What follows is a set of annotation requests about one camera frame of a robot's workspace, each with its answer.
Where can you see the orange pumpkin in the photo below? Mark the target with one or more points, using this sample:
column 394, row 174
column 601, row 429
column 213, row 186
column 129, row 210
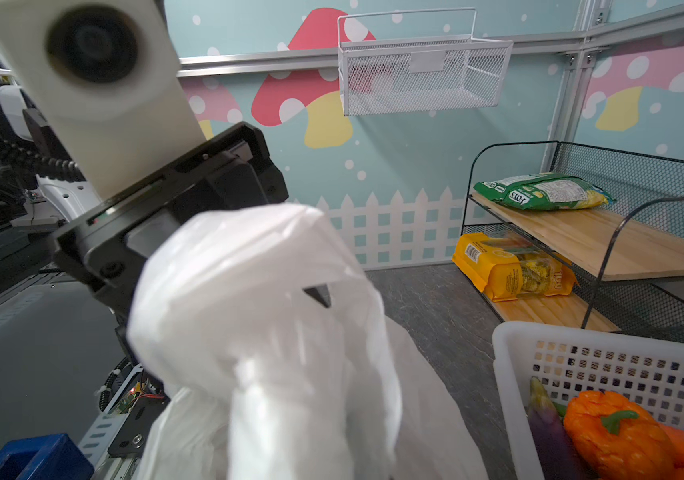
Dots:
column 617, row 438

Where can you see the white plastic grocery bag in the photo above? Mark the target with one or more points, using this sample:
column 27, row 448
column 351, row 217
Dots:
column 281, row 361

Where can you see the white plastic vegetable basket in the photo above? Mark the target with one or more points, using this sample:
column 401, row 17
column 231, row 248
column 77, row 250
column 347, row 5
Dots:
column 569, row 361

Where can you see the black wire wooden shelf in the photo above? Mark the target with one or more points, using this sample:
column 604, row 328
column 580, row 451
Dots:
column 628, row 256

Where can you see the purple eggplant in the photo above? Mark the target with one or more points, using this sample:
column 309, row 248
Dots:
column 556, row 453

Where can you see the yellow snack pack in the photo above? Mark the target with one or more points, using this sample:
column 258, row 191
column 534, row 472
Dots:
column 508, row 268

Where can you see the blue box device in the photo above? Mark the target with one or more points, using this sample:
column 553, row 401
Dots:
column 52, row 457

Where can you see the white wire wall basket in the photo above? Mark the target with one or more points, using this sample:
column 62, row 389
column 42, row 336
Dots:
column 417, row 74

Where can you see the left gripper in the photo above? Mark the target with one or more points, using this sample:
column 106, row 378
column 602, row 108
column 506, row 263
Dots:
column 107, row 247

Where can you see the green snack bag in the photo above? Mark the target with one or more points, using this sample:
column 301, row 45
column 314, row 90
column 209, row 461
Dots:
column 547, row 191

